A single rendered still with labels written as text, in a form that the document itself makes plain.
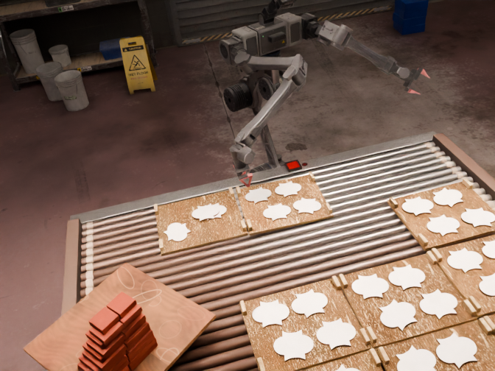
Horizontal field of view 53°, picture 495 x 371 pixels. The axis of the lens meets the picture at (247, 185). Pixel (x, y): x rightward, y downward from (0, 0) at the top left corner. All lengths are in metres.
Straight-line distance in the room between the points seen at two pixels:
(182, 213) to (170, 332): 0.78
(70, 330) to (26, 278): 1.93
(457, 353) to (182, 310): 0.99
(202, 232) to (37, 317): 1.60
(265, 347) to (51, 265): 2.34
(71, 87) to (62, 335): 4.06
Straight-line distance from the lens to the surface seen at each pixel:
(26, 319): 3.65
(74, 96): 5.82
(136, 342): 1.77
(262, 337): 1.93
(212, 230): 2.36
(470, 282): 2.17
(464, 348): 1.96
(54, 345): 2.00
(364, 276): 2.10
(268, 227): 2.33
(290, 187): 2.53
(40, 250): 4.09
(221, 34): 7.03
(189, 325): 1.88
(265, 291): 2.09
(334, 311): 2.00
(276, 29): 2.89
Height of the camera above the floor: 2.51
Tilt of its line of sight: 38 degrees down
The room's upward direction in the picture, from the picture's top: 7 degrees counter-clockwise
